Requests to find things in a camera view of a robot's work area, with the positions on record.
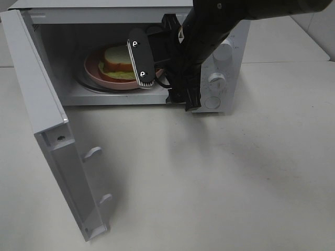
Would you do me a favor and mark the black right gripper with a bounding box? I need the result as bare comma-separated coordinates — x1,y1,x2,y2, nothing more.
146,14,201,111

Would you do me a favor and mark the white microwave knob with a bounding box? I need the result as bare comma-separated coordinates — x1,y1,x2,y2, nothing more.
208,73,227,91
213,39,233,62

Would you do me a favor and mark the round white door button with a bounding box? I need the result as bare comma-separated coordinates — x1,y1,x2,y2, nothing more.
205,97,221,109

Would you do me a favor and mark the sandwich with white bread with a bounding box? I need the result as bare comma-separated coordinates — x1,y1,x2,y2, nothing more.
98,45,135,83

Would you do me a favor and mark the pink round plate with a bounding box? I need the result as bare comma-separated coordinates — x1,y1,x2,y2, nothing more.
83,45,164,91

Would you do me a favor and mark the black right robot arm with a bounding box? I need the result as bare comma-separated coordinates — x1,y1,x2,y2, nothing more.
146,0,331,111

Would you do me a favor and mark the white microwave oven body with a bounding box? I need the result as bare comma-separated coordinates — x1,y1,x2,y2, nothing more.
7,0,252,116

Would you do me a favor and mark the glass microwave turntable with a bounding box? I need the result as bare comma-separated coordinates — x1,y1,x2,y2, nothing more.
72,73,167,94

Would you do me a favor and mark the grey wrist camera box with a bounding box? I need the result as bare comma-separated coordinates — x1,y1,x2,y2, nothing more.
127,28,156,89

